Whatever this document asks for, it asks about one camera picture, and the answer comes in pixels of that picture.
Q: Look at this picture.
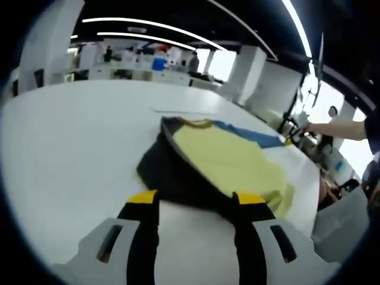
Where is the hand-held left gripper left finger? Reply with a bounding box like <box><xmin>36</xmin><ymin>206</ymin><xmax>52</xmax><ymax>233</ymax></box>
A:
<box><xmin>66</xmin><ymin>189</ymin><xmax>161</xmax><ymax>285</ymax></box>

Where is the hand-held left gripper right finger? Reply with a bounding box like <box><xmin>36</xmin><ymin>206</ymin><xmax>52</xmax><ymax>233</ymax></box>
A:
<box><xmin>231</xmin><ymin>191</ymin><xmax>330</xmax><ymax>285</ymax></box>

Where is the yellow garment with grey blue sleeves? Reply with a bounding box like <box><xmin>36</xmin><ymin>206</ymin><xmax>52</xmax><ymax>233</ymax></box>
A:
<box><xmin>136</xmin><ymin>116</ymin><xmax>296</xmax><ymax>222</ymax></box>

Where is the black tripod stand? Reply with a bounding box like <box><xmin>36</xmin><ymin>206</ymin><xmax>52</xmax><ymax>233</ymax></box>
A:
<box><xmin>278</xmin><ymin>32</ymin><xmax>324</xmax><ymax>140</ymax></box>

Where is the white square pillar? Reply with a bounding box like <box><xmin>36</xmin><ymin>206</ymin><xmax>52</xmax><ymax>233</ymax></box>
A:
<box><xmin>19</xmin><ymin>0</ymin><xmax>86</xmax><ymax>90</ymax></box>
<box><xmin>230</xmin><ymin>46</ymin><xmax>303</xmax><ymax>110</ymax></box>

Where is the person's dark patterned clothing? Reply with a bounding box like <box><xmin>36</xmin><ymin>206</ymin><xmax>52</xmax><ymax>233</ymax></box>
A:
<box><xmin>360</xmin><ymin>114</ymin><xmax>380</xmax><ymax>208</ymax></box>

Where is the ceiling light strip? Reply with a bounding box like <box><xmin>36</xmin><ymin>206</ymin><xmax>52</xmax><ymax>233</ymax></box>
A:
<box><xmin>281</xmin><ymin>0</ymin><xmax>324</xmax><ymax>81</ymax></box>
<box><xmin>82</xmin><ymin>17</ymin><xmax>229</xmax><ymax>51</ymax></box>
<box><xmin>97</xmin><ymin>31</ymin><xmax>197</xmax><ymax>51</ymax></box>

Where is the white cabinet row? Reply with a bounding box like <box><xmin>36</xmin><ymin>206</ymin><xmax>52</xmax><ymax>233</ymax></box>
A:
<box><xmin>64</xmin><ymin>65</ymin><xmax>226</xmax><ymax>90</ymax></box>

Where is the black box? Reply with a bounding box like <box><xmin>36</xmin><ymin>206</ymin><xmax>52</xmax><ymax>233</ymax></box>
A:
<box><xmin>34</xmin><ymin>68</ymin><xmax>45</xmax><ymax>88</ymax></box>

